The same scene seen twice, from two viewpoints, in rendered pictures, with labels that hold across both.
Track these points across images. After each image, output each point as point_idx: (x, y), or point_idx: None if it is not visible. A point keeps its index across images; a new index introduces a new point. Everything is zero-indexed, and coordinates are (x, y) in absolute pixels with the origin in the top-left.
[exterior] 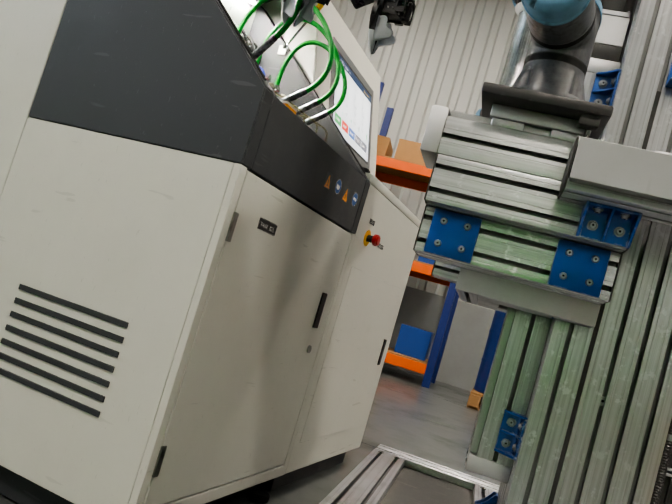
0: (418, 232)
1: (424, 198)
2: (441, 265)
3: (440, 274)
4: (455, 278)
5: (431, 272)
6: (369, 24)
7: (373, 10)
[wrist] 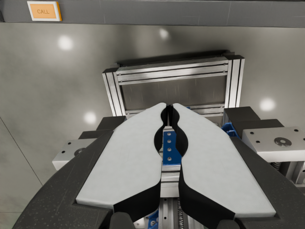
0: (100, 121)
1: (83, 131)
2: (225, 116)
3: (223, 114)
4: (223, 123)
5: (223, 108)
6: (97, 140)
7: (38, 206)
